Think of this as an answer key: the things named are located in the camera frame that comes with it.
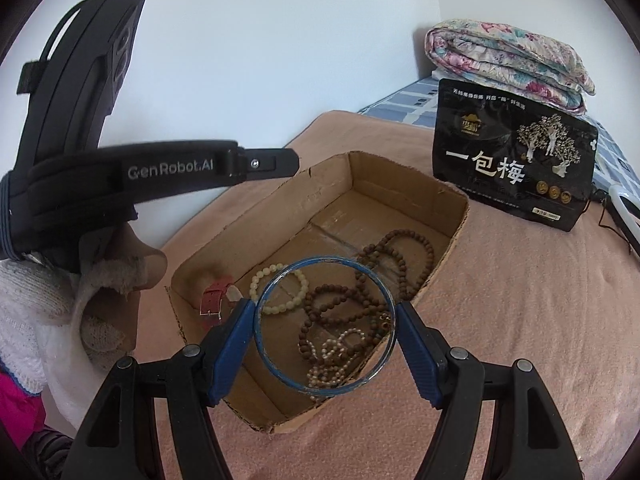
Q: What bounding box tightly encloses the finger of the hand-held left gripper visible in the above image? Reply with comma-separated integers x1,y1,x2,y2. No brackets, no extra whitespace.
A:
235,146,301,181

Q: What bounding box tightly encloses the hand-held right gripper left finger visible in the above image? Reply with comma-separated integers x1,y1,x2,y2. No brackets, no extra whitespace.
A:
60,298,257,480

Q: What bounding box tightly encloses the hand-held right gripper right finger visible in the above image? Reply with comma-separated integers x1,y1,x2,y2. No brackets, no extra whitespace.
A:
395,301,586,480

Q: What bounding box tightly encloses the brown strap wristwatch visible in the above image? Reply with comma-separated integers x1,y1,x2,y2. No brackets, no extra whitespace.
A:
199,275,243,321

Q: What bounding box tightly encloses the cream bead bracelet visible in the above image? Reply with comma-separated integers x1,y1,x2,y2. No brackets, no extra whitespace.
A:
249,262,311,317

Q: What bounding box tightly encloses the cardboard box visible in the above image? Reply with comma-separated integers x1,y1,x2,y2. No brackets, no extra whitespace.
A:
165,150,471,433

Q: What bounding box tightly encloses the white pearl necklace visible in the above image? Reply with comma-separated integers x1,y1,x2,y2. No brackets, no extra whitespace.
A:
306,328,378,401

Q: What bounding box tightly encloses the blue bangle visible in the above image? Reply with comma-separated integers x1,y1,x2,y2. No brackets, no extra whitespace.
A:
254,255,398,397

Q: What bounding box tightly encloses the long brown bead necklace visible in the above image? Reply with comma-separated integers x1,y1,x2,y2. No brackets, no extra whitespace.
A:
297,229,436,361

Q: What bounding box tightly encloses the person's left hand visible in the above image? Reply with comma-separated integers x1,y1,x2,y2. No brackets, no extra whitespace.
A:
0,220,168,428

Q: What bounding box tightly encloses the pink blanket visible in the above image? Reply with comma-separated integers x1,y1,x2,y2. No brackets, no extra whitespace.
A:
135,110,640,480

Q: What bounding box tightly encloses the black snack bag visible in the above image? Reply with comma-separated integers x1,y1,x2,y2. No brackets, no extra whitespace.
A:
431,77,599,233

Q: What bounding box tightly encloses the dark striped cloth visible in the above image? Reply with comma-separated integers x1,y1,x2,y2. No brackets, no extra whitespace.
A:
20,422,76,480

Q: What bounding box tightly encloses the folded floral quilt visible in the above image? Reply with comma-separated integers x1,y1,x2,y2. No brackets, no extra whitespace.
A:
424,17,597,116

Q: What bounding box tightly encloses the black ring light cable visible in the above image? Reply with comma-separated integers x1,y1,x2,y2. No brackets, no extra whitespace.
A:
590,187,636,253

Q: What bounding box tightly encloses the white ring light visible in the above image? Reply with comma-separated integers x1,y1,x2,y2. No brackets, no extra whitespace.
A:
607,184,640,253

